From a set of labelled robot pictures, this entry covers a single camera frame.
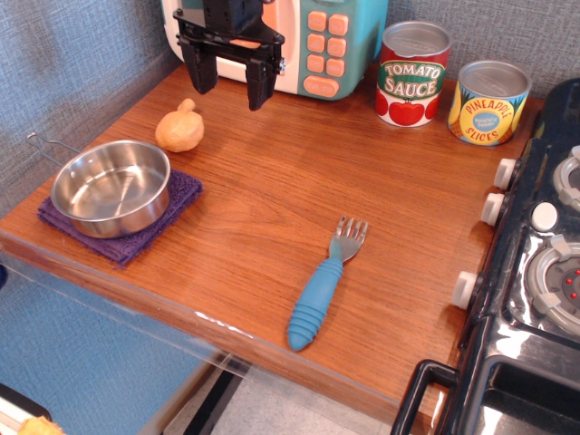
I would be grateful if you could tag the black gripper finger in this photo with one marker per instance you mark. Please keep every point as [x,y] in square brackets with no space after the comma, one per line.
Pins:
[201,64]
[261,77]

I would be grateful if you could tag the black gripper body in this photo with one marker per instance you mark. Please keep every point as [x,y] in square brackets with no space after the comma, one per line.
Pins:
[232,30]

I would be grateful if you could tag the orange toy chicken drumstick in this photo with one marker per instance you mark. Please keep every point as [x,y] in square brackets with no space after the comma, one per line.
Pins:
[180,130]

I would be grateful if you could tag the teal toy microwave oven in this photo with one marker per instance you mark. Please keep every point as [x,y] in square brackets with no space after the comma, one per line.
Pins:
[328,45]

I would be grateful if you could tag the purple folded cloth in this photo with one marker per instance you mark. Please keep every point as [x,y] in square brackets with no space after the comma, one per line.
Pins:
[184,190]

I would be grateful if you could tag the tomato sauce can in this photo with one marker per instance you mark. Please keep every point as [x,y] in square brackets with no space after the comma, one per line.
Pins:
[412,68]

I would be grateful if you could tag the stainless steel pot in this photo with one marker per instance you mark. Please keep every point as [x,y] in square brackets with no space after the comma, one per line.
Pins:
[111,190]

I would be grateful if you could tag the pineapple slices can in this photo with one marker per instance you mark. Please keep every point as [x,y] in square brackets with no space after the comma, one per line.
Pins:
[488,102]

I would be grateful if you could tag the white stove knob rear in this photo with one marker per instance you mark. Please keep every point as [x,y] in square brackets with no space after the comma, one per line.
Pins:
[504,173]

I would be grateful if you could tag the white stove knob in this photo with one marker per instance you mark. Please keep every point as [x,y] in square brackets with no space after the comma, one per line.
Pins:
[504,173]
[491,209]
[463,289]

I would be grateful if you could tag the white stove knob middle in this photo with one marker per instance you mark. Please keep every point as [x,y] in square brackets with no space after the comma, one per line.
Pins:
[491,209]

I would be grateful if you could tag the white stove knob front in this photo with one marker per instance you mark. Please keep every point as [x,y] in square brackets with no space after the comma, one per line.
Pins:
[463,289]

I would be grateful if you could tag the black toy stove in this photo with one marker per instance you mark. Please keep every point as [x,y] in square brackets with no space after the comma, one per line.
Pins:
[518,369]

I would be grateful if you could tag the orange object bottom left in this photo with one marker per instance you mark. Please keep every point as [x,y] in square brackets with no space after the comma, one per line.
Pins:
[39,426]

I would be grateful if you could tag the blue handled fork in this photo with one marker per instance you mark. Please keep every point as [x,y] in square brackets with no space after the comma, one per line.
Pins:
[311,307]

